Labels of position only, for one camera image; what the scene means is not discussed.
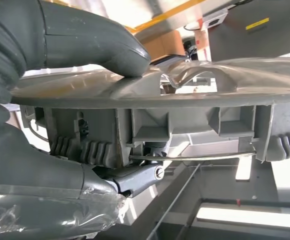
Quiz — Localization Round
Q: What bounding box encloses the small white adapter box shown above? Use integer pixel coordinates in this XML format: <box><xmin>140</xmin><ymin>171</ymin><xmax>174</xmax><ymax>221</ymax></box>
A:
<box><xmin>202</xmin><ymin>8</ymin><xmax>230</xmax><ymax>30</ymax></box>

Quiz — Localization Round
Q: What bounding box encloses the brown cardboard box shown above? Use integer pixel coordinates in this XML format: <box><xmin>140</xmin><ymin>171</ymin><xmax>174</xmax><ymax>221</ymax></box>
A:
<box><xmin>138</xmin><ymin>30</ymin><xmax>187</xmax><ymax>63</ymax></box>

